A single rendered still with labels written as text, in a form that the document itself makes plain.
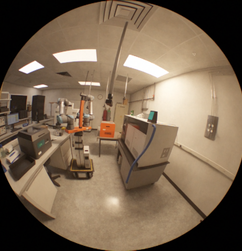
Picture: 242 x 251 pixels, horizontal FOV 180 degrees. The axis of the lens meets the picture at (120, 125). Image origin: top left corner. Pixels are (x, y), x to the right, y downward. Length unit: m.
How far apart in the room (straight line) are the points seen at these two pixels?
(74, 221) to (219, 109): 2.91
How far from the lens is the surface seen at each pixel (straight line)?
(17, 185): 1.04
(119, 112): 4.96
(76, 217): 1.61
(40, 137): 1.17
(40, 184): 1.24
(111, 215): 1.57
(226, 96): 1.82
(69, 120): 1.30
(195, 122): 1.83
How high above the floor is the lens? 1.53
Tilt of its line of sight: 11 degrees down
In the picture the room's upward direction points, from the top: 8 degrees clockwise
